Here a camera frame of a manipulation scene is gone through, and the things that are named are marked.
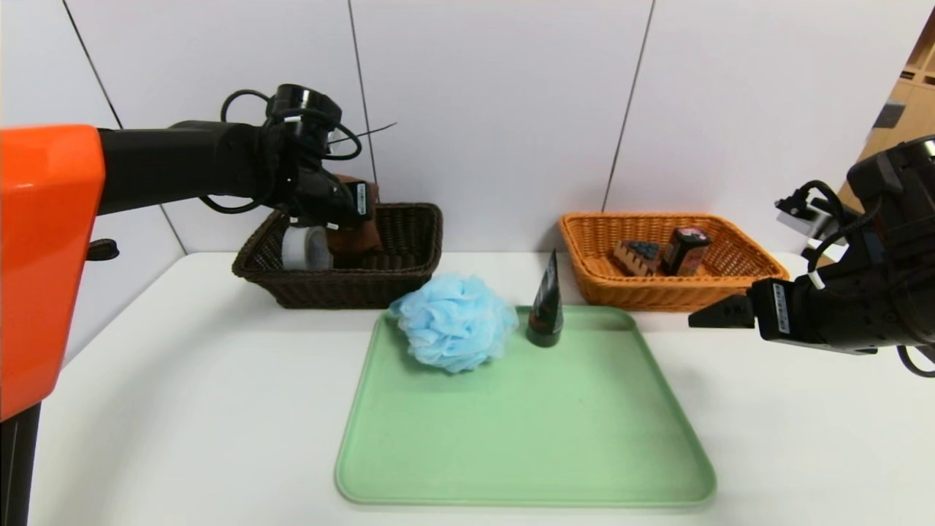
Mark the dark brown wicker basket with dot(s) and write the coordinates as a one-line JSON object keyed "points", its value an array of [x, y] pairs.
{"points": [[365, 288]]}

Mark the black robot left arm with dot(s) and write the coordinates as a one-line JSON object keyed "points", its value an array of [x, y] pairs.
{"points": [[182, 164]]}

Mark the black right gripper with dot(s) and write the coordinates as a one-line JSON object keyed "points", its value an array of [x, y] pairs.
{"points": [[776, 308]]}

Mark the black cosmetic tube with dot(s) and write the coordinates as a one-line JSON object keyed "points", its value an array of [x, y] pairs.
{"points": [[544, 321]]}

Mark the small black drink carton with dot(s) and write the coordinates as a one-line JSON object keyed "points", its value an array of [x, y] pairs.
{"points": [[687, 252]]}

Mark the chocolate blueberry cake slice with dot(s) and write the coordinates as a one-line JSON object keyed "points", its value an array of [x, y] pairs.
{"points": [[635, 259]]}

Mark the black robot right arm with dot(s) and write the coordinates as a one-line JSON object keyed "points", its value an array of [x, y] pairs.
{"points": [[891, 292]]}

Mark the light green plastic tray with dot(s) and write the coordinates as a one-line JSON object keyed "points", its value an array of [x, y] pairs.
{"points": [[526, 424]]}

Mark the white round plastic container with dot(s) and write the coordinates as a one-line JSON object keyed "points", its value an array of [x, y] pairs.
{"points": [[303, 252]]}

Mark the dark grey cabinet plate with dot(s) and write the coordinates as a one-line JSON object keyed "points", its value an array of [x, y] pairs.
{"points": [[886, 117]]}

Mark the light blue bath pouf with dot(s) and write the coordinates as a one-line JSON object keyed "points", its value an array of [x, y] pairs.
{"points": [[453, 321]]}

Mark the light wooden cabinet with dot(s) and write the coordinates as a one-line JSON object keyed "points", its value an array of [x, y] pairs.
{"points": [[902, 80]]}

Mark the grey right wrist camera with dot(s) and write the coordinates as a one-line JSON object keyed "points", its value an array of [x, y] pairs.
{"points": [[800, 215]]}

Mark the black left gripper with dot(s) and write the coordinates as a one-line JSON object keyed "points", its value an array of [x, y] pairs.
{"points": [[359, 201]]}

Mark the brown towel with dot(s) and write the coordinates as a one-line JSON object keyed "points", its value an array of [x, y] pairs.
{"points": [[358, 245]]}

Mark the orange wicker basket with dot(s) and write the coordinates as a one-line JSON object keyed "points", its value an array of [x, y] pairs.
{"points": [[657, 296]]}

